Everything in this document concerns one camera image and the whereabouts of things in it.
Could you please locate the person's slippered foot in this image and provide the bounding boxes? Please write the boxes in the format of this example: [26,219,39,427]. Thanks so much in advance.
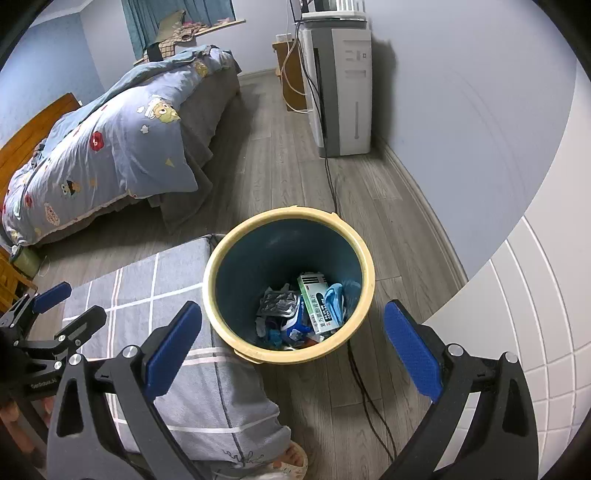
[268,440,309,480]

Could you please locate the white grooved panel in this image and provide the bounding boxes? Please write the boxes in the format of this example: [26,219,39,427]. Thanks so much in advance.
[422,175,591,480]

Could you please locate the white air purifier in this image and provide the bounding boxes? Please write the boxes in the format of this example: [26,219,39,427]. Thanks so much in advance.
[297,15,373,158]

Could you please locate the white router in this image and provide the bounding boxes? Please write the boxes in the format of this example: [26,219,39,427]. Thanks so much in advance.
[301,0,366,20]

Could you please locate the wooden bed headboard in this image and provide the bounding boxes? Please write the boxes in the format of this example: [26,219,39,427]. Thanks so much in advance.
[0,92,82,205]

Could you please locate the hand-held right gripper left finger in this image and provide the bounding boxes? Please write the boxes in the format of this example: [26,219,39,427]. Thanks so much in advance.
[46,300,205,480]

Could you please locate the wooden chair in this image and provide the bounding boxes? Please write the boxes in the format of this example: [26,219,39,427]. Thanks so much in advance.
[0,249,38,305]

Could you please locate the yellow rimmed teal waste bin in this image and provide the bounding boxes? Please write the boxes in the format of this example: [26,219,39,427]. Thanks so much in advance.
[202,207,376,366]

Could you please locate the computer monitor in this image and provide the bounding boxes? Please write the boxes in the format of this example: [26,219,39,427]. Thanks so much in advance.
[290,0,334,14]

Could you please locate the grey checked cushion stool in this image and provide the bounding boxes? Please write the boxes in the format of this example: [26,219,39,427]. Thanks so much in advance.
[62,234,293,480]

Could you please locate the black power cable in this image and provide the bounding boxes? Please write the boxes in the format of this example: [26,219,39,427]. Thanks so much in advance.
[300,18,399,465]

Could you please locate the small green bin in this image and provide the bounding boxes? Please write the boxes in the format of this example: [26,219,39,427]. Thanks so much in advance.
[11,246,43,278]

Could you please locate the blue wet wipe packet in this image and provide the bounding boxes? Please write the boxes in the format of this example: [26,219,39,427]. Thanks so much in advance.
[256,284,325,348]

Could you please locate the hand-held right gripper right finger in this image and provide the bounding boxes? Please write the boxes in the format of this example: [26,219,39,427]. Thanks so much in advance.
[383,299,541,480]

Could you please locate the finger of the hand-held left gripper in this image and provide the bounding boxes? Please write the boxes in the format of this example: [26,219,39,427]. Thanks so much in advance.
[24,305,108,359]
[0,281,73,343]

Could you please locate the patterned cloth pile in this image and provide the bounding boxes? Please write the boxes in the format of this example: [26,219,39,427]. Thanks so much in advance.
[156,10,246,52]

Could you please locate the grey bed sheet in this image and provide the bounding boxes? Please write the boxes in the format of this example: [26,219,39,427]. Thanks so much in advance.
[37,65,242,244]

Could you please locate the bed with blue cartoon duvet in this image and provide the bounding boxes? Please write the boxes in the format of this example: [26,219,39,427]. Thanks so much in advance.
[2,45,237,247]

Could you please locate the wooden cabinet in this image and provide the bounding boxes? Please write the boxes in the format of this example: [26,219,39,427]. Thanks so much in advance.
[271,34,308,112]

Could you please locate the white cable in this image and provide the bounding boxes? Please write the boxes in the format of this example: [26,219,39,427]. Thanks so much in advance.
[278,38,308,112]

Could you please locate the white medicine box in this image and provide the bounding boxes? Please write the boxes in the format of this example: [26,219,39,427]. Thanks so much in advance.
[297,272,345,336]

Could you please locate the blue face mask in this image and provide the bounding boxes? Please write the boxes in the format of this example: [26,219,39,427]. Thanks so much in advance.
[323,279,364,325]

